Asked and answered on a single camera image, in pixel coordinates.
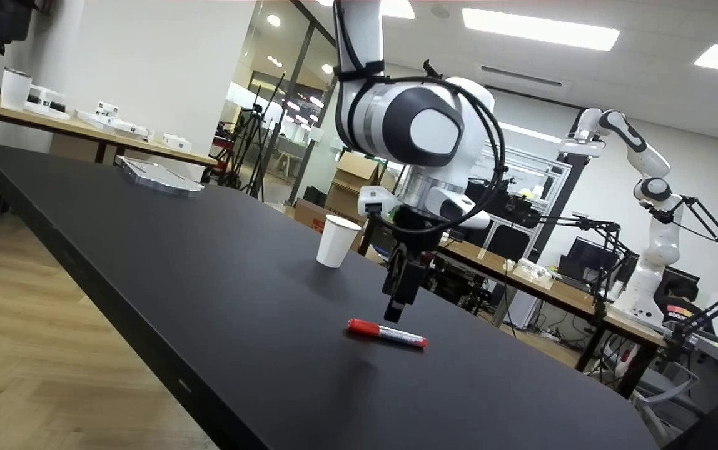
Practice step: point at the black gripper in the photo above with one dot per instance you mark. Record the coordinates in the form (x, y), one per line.
(407, 274)

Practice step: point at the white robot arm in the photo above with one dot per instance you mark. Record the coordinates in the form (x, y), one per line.
(441, 129)

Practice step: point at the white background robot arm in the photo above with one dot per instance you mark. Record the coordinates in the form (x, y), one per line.
(656, 199)

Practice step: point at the white paper cup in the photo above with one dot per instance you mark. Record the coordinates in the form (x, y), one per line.
(336, 240)

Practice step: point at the wooden desk with black legs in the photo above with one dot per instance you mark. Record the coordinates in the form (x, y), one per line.
(575, 302)

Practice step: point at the wooden side desk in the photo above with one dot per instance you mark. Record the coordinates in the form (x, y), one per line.
(79, 129)

